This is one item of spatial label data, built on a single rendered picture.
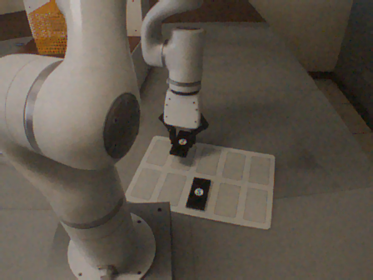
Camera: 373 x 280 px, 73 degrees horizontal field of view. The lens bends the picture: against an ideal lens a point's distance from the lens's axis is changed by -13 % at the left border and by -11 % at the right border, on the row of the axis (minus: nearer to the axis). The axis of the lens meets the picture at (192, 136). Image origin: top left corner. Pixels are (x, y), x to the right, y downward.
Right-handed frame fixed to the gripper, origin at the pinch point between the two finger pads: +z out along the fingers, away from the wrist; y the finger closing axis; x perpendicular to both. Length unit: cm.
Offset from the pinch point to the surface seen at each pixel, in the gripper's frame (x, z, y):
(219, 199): -11.0, 10.0, 14.1
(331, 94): 224, 54, 97
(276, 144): 15.7, 5.5, 28.0
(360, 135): 164, 66, 117
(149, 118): 17.2, 5.1, -17.7
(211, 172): -2.1, 8.2, 9.9
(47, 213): -28.7, 14.7, -30.6
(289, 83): 56, -3, 32
